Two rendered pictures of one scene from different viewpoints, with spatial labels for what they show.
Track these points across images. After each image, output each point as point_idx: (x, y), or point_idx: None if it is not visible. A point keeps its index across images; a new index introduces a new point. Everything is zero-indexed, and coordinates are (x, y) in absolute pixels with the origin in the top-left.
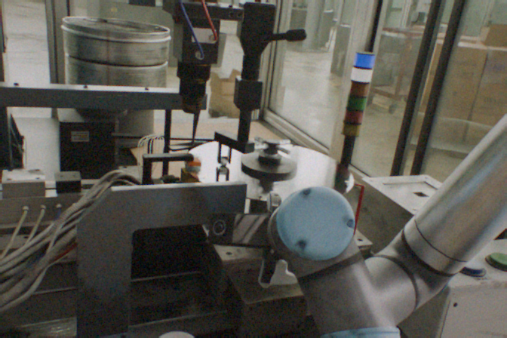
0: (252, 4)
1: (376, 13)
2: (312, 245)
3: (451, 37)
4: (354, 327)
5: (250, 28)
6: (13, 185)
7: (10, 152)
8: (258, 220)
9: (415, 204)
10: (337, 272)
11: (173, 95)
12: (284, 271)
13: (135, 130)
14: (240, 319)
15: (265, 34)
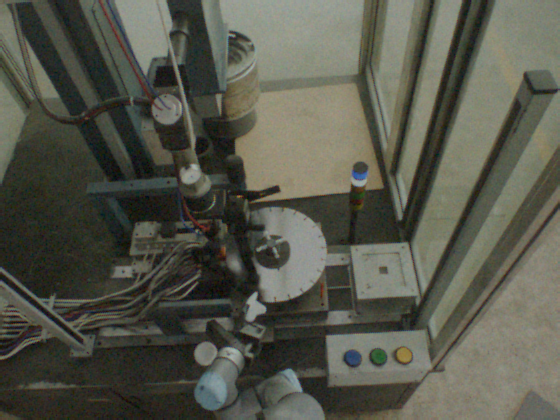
0: (228, 212)
1: (412, 83)
2: (203, 406)
3: (431, 165)
4: None
5: (230, 220)
6: (139, 238)
7: (152, 167)
8: (222, 339)
9: (369, 284)
10: (218, 411)
11: (221, 185)
12: None
13: (236, 128)
14: None
15: (241, 222)
